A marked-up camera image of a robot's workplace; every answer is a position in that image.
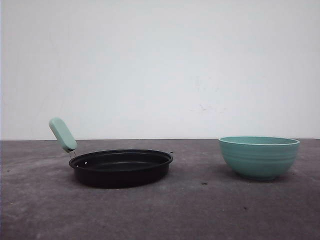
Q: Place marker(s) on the teal ceramic bowl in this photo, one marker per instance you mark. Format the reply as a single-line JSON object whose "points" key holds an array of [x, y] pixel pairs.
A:
{"points": [[260, 158]]}

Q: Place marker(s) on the black frying pan green handle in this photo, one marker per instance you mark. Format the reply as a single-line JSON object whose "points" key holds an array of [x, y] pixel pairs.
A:
{"points": [[112, 169]]}

